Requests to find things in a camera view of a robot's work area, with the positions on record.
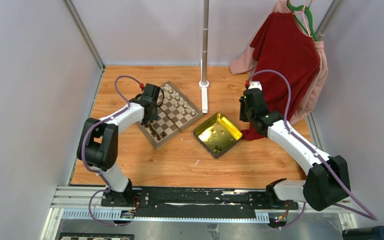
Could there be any wooden folding chess board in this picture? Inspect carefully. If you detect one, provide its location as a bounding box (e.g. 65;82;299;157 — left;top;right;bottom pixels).
136;81;204;149

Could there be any gold metal tray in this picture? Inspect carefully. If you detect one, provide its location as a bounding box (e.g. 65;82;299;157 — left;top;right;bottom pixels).
193;112;243;160

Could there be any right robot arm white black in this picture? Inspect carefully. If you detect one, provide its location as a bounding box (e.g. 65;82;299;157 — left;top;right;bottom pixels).
239;88;350;211

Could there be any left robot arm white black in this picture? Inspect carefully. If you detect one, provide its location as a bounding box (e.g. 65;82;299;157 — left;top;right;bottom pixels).
77;83;164;207

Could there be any pink garment on hanger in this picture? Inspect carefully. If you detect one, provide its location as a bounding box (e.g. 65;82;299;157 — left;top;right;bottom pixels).
229;0;328;124

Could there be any white stand base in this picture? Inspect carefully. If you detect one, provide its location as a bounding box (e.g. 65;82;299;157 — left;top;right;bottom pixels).
198;80;210;114

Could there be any red shirt on hanger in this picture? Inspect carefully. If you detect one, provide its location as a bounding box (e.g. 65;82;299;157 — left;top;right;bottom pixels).
249;12;320;122

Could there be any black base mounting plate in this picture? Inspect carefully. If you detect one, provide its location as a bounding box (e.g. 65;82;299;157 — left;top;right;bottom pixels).
101;186;299;219

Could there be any grey metal stand pole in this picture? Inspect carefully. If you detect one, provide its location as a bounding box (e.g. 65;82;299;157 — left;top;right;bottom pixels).
199;0;210;88

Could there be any green clothes hanger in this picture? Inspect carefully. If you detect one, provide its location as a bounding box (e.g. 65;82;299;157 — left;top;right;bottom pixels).
286;0;319;42

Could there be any dark blue bottle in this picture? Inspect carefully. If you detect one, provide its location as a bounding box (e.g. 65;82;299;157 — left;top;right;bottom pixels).
341;226;384;240

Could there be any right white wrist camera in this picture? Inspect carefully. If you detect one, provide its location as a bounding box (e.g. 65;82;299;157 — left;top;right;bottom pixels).
245;81;263;91

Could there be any aluminium rail frame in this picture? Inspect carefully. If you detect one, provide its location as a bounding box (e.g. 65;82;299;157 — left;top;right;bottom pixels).
40;186;358;240

